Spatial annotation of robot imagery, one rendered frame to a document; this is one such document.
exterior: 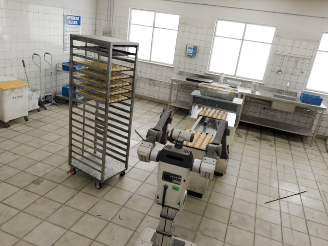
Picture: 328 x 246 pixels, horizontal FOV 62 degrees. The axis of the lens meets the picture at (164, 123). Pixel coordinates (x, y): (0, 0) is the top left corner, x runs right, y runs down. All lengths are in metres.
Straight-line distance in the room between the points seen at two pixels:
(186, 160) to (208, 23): 5.54
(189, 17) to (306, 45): 2.74
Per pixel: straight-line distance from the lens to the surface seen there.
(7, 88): 5.33
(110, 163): 3.92
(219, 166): 4.20
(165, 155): 1.86
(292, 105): 6.52
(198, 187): 3.62
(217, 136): 2.09
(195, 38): 7.14
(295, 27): 6.98
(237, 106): 3.87
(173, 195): 1.99
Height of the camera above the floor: 2.06
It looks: 20 degrees down
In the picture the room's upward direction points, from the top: 8 degrees clockwise
